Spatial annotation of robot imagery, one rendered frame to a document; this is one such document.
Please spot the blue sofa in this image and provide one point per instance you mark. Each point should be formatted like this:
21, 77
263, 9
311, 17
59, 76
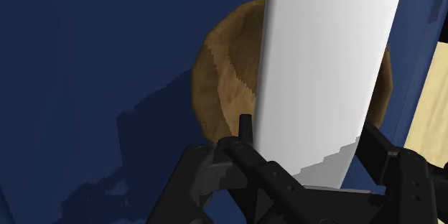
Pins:
87, 58

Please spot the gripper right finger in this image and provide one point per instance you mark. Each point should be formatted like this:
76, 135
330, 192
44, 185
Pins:
409, 181

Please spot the brown wooden bowl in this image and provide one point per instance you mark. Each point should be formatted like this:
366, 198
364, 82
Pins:
227, 76

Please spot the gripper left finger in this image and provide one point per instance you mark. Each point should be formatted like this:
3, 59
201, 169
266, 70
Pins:
245, 156

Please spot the tall white box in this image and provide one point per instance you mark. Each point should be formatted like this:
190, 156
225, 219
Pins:
322, 76

